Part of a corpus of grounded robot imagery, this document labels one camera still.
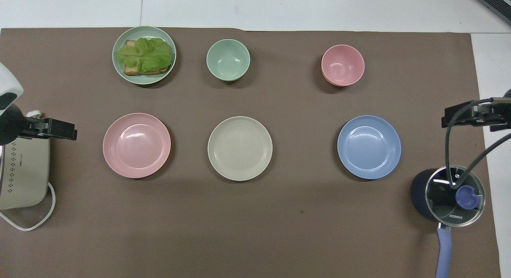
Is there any white power cable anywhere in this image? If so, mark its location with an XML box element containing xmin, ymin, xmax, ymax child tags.
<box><xmin>0</xmin><ymin>181</ymin><xmax>56</xmax><ymax>232</ymax></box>

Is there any green bowl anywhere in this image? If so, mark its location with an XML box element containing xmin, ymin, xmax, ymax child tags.
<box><xmin>206</xmin><ymin>39</ymin><xmax>251</xmax><ymax>82</ymax></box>

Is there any pink plate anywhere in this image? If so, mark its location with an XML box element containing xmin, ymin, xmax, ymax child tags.
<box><xmin>103</xmin><ymin>113</ymin><xmax>171</xmax><ymax>179</ymax></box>

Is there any toast slice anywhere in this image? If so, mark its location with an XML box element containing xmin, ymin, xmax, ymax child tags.
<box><xmin>124</xmin><ymin>39</ymin><xmax>173</xmax><ymax>76</ymax></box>

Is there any blue plate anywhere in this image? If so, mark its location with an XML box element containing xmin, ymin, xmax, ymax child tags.
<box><xmin>337</xmin><ymin>115</ymin><xmax>402</xmax><ymax>180</ymax></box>

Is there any beige plate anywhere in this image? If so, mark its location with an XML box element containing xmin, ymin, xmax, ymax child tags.
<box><xmin>208</xmin><ymin>116</ymin><xmax>273</xmax><ymax>181</ymax></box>

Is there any beige electric appliance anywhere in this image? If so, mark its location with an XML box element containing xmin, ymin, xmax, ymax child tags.
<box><xmin>0</xmin><ymin>136</ymin><xmax>51</xmax><ymax>210</ymax></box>

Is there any green plate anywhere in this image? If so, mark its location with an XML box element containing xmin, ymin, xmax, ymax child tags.
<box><xmin>112</xmin><ymin>26</ymin><xmax>177</xmax><ymax>85</ymax></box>

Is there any dark blue pot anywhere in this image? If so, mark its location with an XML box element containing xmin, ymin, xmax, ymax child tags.
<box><xmin>411</xmin><ymin>168</ymin><xmax>453</xmax><ymax>278</ymax></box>

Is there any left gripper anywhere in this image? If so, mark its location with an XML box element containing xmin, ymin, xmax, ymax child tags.
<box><xmin>0</xmin><ymin>104</ymin><xmax>42</xmax><ymax>146</ymax></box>

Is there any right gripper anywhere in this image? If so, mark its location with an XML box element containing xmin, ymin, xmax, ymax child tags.
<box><xmin>489</xmin><ymin>88</ymin><xmax>511</xmax><ymax>132</ymax></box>

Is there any green lettuce leaf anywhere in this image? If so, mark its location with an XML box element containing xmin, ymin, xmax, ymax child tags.
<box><xmin>116</xmin><ymin>37</ymin><xmax>173</xmax><ymax>72</ymax></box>

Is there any glass pot lid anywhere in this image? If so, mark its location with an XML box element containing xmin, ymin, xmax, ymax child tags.
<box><xmin>425</xmin><ymin>165</ymin><xmax>486</xmax><ymax>228</ymax></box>

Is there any black cable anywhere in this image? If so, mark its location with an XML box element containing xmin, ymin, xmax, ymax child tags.
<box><xmin>445</xmin><ymin>97</ymin><xmax>511</xmax><ymax>189</ymax></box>

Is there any pink bowl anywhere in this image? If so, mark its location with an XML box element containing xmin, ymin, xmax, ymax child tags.
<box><xmin>321</xmin><ymin>44</ymin><xmax>365</xmax><ymax>87</ymax></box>

